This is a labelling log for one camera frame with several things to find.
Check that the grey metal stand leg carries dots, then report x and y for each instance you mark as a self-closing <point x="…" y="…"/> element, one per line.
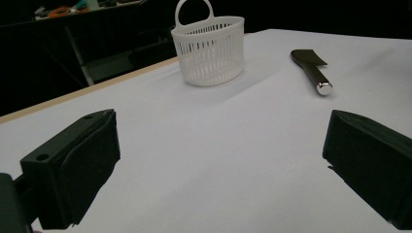
<point x="79" y="55"/>

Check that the pale green container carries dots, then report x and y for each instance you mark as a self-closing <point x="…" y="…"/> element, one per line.
<point x="92" y="4"/>

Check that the white slotted plastic basket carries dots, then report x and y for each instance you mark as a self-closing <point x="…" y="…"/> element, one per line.
<point x="210" y="64"/>

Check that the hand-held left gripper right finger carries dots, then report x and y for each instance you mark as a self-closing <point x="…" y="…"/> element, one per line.
<point x="369" y="161"/>

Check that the teal item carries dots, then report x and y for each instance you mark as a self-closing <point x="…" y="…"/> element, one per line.
<point x="80" y="5"/>

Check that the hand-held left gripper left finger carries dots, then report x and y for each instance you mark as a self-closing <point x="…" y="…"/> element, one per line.
<point x="74" y="168"/>

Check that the background desk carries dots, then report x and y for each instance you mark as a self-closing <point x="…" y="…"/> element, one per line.
<point x="107" y="7"/>

